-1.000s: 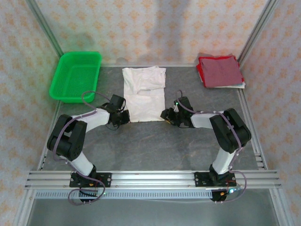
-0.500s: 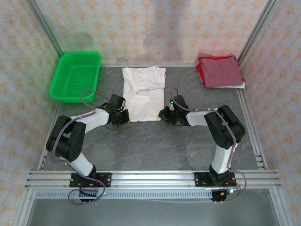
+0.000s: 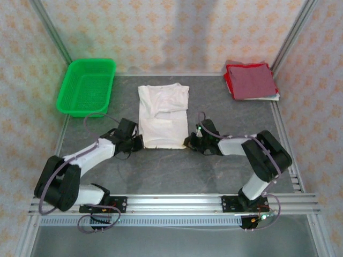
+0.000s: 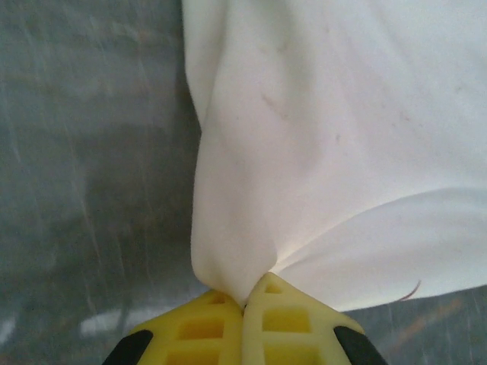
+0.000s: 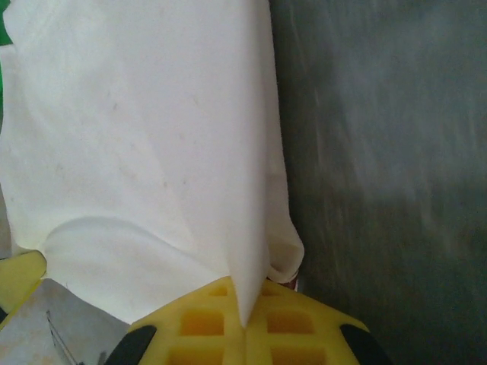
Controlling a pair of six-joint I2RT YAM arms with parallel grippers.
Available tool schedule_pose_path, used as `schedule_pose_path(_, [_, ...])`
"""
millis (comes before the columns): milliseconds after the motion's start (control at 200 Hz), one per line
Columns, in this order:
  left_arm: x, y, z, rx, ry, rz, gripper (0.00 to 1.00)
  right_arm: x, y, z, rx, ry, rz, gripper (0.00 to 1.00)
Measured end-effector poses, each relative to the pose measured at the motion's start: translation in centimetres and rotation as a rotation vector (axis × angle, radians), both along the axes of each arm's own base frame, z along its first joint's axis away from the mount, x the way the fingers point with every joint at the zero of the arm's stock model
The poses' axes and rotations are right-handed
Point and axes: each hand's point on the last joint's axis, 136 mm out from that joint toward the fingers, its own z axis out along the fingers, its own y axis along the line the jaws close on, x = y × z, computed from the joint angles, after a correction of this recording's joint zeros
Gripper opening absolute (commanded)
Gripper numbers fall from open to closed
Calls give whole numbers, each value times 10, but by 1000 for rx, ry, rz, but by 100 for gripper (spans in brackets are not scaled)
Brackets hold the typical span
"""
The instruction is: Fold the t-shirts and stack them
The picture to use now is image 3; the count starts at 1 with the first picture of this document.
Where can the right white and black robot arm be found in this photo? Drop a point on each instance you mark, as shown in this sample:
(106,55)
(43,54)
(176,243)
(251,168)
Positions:
(268,155)

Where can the white folded t-shirt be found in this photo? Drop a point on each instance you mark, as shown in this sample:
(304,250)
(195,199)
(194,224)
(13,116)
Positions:
(268,98)

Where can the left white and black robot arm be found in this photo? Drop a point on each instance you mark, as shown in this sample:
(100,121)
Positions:
(61,184)

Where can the green plastic basket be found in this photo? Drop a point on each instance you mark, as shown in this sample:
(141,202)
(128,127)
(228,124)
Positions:
(85,91)

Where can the aluminium mounting rail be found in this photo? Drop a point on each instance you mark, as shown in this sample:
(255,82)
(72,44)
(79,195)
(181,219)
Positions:
(174,203)

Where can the aluminium frame leg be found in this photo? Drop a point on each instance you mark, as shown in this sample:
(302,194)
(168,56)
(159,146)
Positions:
(26,238)
(320,238)

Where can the aluminium frame post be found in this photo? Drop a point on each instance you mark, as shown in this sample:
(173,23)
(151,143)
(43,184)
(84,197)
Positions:
(294,32)
(51,32)

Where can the white t-shirt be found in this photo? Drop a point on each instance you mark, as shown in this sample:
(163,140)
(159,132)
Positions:
(268,98)
(163,120)

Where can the small circuit board with LED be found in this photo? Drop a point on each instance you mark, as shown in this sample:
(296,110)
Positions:
(264,216)

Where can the red folded t-shirt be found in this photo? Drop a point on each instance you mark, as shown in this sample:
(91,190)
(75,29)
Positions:
(227,75)

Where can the maroon folded t-shirt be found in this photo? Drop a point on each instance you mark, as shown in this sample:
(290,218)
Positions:
(252,80)

